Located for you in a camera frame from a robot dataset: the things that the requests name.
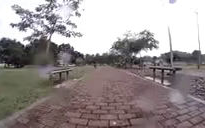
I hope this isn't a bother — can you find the red brick path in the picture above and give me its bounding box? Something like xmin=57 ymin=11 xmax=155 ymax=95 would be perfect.
xmin=5 ymin=65 xmax=205 ymax=128

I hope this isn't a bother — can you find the broad green tree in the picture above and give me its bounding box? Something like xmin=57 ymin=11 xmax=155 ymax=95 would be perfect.
xmin=109 ymin=29 xmax=160 ymax=68

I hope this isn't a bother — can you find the wooden bench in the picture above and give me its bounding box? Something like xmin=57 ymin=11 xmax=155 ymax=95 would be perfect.
xmin=148 ymin=65 xmax=183 ymax=85
xmin=48 ymin=67 xmax=73 ymax=82

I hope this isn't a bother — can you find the grey kerb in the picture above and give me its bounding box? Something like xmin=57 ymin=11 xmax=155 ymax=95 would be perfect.
xmin=118 ymin=68 xmax=205 ymax=108

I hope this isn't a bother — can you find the tall thin-trunked tree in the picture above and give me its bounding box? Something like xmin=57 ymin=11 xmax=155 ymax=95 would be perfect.
xmin=9 ymin=0 xmax=85 ymax=66

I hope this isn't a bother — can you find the grey pole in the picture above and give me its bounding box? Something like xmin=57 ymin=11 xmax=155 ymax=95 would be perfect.
xmin=167 ymin=25 xmax=175 ymax=69

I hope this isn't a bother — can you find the distant tree line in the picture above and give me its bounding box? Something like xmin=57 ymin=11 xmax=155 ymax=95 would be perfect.
xmin=140 ymin=49 xmax=205 ymax=66

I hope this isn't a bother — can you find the dark wood of trees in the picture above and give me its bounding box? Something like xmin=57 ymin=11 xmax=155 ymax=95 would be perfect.
xmin=0 ymin=36 xmax=124 ymax=69

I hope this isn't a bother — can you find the green grass field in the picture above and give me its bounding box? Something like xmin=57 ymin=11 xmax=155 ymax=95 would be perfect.
xmin=0 ymin=64 xmax=95 ymax=125

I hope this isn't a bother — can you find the thin lamp pole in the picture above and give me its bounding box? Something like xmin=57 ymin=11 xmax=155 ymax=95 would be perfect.
xmin=194 ymin=9 xmax=202 ymax=70

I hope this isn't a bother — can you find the grey gravel strip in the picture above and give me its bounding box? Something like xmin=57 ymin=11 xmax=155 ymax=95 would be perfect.
xmin=125 ymin=67 xmax=205 ymax=105

